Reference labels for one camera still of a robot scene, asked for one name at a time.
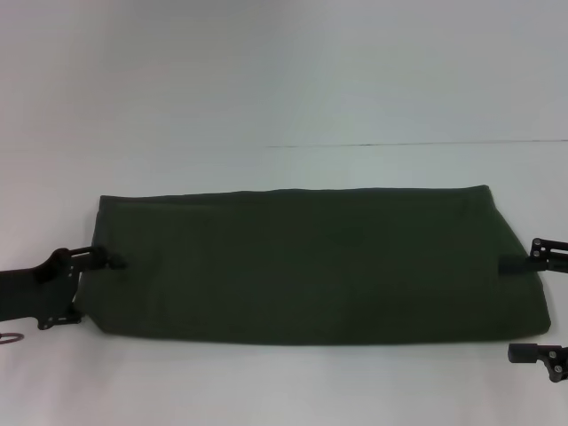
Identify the dark green t-shirt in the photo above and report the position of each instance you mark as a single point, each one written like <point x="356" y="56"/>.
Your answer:
<point x="310" y="266"/>

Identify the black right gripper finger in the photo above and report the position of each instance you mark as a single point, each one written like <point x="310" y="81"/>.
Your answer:
<point x="537" y="357"/>
<point x="528" y="262"/>

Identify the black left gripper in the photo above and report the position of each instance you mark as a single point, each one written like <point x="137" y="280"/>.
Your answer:
<point x="40" y="284"/>

